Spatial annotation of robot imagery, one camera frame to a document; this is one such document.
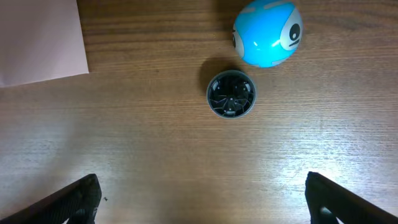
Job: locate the blue ball with eyes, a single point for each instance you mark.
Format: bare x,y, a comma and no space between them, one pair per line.
266,33

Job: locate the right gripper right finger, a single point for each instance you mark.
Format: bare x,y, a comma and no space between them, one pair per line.
329,202

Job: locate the small black round toy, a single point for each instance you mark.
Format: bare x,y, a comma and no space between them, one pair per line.
231,94

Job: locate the white cardboard box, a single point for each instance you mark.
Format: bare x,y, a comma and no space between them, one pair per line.
40,40

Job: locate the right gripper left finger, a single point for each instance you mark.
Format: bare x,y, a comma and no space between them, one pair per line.
75,203

